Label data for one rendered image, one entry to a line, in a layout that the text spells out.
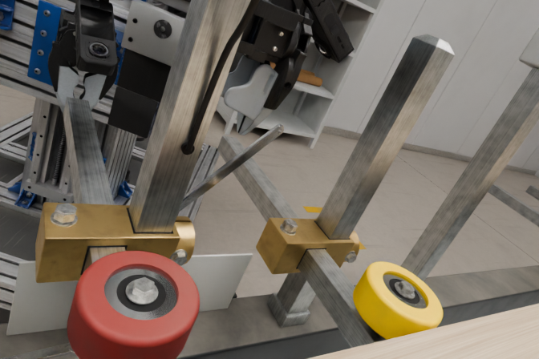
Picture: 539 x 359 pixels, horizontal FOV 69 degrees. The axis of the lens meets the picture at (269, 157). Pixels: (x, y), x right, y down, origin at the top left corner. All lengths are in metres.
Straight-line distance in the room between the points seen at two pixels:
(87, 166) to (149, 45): 0.38
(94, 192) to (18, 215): 1.02
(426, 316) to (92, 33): 0.50
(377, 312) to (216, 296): 0.24
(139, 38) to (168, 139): 0.49
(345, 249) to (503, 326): 0.19
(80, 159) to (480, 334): 0.45
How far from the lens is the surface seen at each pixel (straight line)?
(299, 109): 3.79
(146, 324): 0.27
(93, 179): 0.46
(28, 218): 1.45
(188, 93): 0.32
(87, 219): 0.39
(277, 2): 0.42
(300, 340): 0.63
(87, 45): 0.56
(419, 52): 0.47
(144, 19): 0.80
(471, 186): 0.70
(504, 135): 0.69
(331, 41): 0.47
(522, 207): 1.43
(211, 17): 0.31
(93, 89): 0.65
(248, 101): 0.43
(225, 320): 0.58
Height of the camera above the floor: 1.11
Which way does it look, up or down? 22 degrees down
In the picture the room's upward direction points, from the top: 24 degrees clockwise
